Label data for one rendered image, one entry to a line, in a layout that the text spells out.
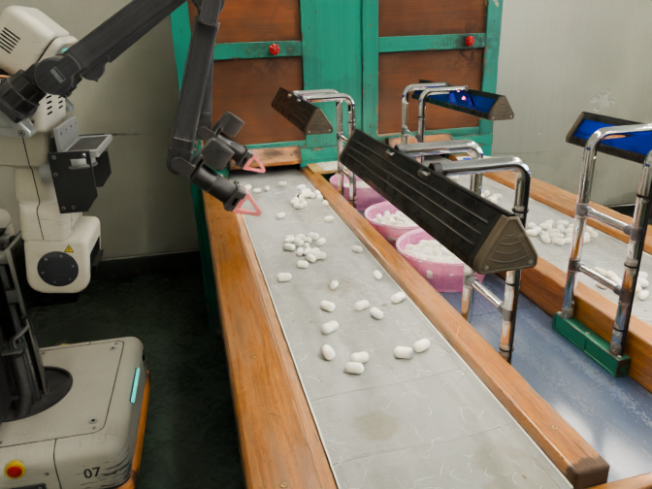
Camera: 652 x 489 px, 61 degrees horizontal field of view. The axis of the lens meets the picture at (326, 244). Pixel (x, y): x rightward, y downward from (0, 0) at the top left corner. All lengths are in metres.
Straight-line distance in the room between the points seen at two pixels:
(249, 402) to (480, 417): 0.37
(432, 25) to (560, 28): 1.39
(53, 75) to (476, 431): 1.11
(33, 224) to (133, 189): 1.66
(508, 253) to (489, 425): 0.34
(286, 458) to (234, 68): 1.75
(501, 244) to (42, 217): 1.25
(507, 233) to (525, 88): 3.03
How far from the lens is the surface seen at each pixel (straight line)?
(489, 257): 0.68
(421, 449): 0.88
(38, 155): 1.63
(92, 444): 1.75
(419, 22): 2.50
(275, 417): 0.89
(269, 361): 1.02
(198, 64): 1.40
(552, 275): 1.40
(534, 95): 3.72
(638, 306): 1.37
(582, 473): 0.86
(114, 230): 3.35
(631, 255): 1.13
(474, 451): 0.89
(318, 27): 2.36
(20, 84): 1.44
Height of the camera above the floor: 1.32
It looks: 21 degrees down
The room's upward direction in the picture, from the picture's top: 2 degrees counter-clockwise
